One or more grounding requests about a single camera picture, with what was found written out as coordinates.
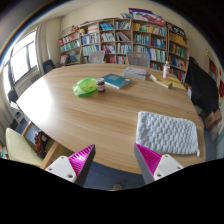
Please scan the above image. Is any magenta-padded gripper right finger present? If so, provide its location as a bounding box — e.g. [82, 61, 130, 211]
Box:
[133, 142, 185, 186]

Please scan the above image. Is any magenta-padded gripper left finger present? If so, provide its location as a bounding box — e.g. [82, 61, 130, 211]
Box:
[44, 143, 97, 188]

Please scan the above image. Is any light blue waffle towel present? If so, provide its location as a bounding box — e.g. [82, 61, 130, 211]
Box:
[135, 110, 201, 157]

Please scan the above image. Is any green upholstered chair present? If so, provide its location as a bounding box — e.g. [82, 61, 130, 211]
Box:
[4, 127, 74, 169]

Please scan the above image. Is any cardboard box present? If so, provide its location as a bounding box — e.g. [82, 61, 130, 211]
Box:
[203, 109, 224, 141]

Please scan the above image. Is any green plastic bag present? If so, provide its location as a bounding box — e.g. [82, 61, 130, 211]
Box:
[72, 77, 98, 98]

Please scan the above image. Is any thin yellow booklet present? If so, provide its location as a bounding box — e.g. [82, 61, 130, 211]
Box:
[148, 73, 173, 89]

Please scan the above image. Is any black draped cloth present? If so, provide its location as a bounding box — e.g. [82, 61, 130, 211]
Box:
[184, 56, 221, 116]

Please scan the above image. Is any small dark jar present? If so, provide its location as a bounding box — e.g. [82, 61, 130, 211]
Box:
[96, 77, 106, 93]

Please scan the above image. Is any white bottle with red label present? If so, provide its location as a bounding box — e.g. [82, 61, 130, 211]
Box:
[162, 60, 171, 80]

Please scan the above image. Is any grey book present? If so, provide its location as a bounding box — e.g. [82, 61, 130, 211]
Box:
[122, 66, 148, 81]

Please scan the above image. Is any teal book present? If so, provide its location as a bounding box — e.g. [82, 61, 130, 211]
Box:
[100, 73, 132, 90]

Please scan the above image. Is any black office chair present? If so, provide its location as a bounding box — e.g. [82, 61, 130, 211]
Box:
[42, 59, 57, 74]

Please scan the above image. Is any grey mesh chair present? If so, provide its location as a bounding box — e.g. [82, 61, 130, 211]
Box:
[126, 51, 151, 69]
[87, 50, 106, 64]

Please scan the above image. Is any window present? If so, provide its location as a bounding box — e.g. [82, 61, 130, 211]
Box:
[1, 29, 39, 98]

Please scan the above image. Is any wooden bookshelf unit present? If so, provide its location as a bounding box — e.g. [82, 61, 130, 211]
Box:
[57, 7, 191, 84]

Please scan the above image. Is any red wall hanging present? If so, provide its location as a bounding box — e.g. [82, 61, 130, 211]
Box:
[218, 78, 224, 98]

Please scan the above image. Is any small wall shelf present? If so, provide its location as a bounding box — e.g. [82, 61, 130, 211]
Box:
[207, 54, 219, 79]

